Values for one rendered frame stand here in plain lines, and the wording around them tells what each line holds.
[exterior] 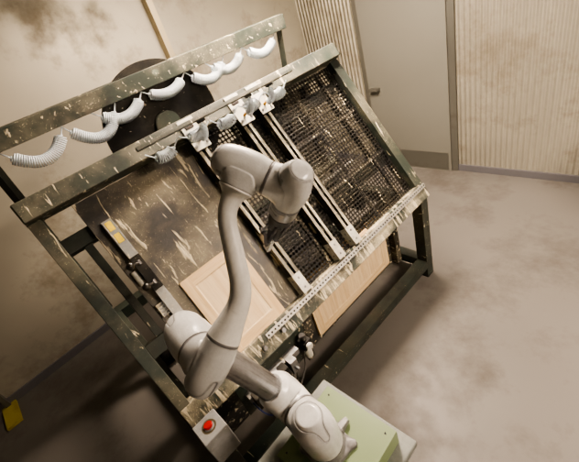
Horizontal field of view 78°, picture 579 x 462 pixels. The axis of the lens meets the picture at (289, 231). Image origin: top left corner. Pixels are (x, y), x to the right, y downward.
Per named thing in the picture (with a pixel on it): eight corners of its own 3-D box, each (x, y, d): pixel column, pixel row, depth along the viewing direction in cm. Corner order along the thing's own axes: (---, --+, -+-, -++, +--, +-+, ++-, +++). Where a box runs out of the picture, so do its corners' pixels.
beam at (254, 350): (191, 426, 181) (194, 432, 172) (175, 408, 180) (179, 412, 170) (420, 198, 282) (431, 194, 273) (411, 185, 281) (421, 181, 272)
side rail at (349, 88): (405, 191, 278) (416, 186, 268) (322, 71, 268) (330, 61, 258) (410, 186, 281) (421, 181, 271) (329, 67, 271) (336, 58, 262)
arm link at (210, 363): (212, 347, 95) (191, 323, 105) (183, 410, 95) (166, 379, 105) (249, 352, 103) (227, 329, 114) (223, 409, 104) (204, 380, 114)
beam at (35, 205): (28, 229, 165) (24, 225, 156) (14, 212, 164) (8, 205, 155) (333, 62, 266) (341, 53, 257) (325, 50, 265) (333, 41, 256)
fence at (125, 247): (218, 372, 187) (220, 373, 183) (101, 225, 178) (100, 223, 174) (225, 365, 189) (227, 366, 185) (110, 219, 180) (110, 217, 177)
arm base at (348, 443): (365, 435, 146) (362, 429, 143) (330, 483, 138) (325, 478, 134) (333, 408, 160) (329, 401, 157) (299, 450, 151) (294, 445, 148)
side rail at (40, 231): (176, 407, 180) (180, 412, 171) (32, 231, 170) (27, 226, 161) (186, 398, 183) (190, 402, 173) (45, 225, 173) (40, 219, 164)
